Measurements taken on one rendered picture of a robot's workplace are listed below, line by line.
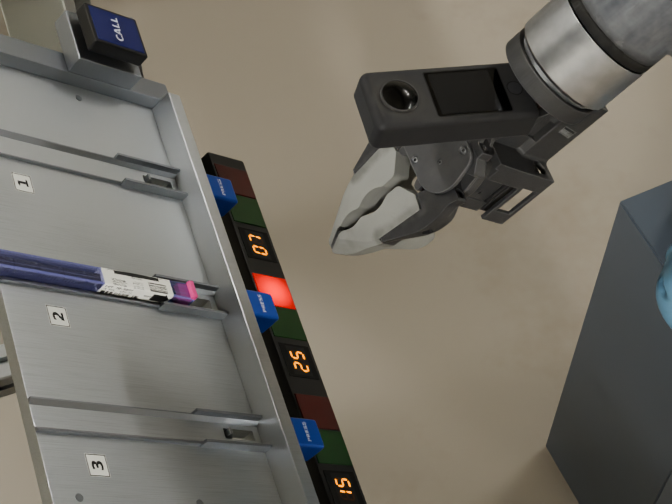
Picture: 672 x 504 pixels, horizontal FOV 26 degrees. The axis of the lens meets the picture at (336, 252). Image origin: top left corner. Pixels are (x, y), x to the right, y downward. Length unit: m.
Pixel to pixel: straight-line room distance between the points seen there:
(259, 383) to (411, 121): 0.23
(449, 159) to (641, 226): 0.39
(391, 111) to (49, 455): 0.30
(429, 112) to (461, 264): 1.02
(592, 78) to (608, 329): 0.59
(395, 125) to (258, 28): 1.26
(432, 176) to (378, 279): 0.94
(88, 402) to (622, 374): 0.71
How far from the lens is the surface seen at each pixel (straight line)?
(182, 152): 1.14
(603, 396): 1.57
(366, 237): 1.02
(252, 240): 1.17
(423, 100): 0.93
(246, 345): 1.05
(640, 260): 1.35
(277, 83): 2.10
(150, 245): 1.07
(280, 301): 1.15
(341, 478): 1.08
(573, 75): 0.93
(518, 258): 1.95
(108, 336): 0.98
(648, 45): 0.93
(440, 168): 0.98
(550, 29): 0.94
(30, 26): 1.50
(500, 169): 0.98
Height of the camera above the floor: 1.66
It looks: 59 degrees down
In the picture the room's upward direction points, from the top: straight up
